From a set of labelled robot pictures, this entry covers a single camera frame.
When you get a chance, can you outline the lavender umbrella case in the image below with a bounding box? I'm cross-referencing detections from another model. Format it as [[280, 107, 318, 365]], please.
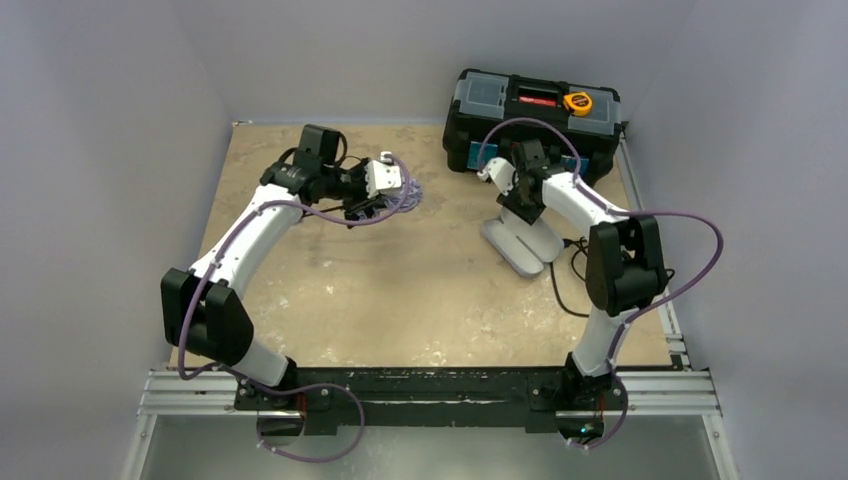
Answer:
[[481, 207, 564, 278]]

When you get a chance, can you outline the lavender folding umbrella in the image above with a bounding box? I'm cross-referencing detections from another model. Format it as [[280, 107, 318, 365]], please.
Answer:
[[343, 179, 423, 228]]

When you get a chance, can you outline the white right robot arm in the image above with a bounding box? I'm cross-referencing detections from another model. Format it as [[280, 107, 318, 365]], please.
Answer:
[[479, 140, 668, 378]]

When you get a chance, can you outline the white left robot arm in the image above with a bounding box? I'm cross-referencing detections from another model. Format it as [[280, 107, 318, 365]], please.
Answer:
[[160, 124, 400, 388]]

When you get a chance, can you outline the black plastic toolbox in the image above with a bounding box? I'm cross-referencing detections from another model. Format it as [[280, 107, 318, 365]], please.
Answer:
[[442, 68, 623, 186]]

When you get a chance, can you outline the yellow tape measure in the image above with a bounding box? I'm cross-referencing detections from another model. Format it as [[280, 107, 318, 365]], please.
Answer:
[[563, 91, 593, 117]]

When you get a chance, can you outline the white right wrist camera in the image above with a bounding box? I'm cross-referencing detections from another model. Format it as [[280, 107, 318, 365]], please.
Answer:
[[477, 157, 516, 196]]

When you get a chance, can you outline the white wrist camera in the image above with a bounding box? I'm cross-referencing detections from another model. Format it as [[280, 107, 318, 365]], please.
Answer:
[[365, 151, 404, 198], [477, 157, 516, 196]]

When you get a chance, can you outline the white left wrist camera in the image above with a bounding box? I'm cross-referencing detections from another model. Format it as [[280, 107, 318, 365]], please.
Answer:
[[365, 151, 404, 198]]

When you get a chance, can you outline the black USB cable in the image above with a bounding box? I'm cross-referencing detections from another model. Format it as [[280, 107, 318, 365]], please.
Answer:
[[548, 237, 674, 319]]

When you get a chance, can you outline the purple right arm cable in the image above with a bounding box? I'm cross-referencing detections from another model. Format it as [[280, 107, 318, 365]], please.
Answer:
[[476, 117, 725, 452]]

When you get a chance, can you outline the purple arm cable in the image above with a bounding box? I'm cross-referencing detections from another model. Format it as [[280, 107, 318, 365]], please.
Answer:
[[476, 117, 725, 452], [176, 153, 413, 464]]

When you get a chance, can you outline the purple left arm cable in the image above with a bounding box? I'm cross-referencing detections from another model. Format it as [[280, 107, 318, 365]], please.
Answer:
[[176, 153, 413, 464]]

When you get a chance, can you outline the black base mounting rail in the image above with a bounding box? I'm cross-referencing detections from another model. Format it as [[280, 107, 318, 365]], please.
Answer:
[[234, 366, 626, 439]]

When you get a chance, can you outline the aluminium frame rail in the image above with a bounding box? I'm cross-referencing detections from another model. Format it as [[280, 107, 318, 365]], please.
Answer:
[[124, 124, 720, 479]]

